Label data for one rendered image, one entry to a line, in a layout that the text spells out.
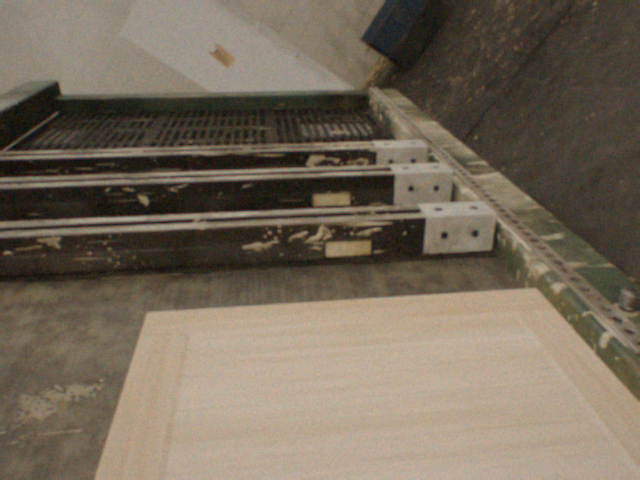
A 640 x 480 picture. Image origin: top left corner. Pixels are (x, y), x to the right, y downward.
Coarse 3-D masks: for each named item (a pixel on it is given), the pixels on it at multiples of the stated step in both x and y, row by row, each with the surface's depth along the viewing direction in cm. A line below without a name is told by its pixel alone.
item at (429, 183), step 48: (0, 192) 105; (48, 192) 106; (96, 192) 108; (144, 192) 109; (192, 192) 110; (240, 192) 111; (288, 192) 113; (336, 192) 114; (384, 192) 115; (432, 192) 117
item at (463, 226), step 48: (0, 240) 86; (48, 240) 87; (96, 240) 88; (144, 240) 89; (192, 240) 90; (240, 240) 91; (288, 240) 92; (336, 240) 93; (384, 240) 94; (432, 240) 95; (480, 240) 97
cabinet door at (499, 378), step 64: (192, 320) 74; (256, 320) 74; (320, 320) 75; (384, 320) 75; (448, 320) 75; (512, 320) 76; (128, 384) 63; (192, 384) 63; (256, 384) 63; (320, 384) 63; (384, 384) 63; (448, 384) 64; (512, 384) 64; (576, 384) 63; (128, 448) 54; (192, 448) 55; (256, 448) 55; (320, 448) 55; (384, 448) 55; (448, 448) 55; (512, 448) 55; (576, 448) 55
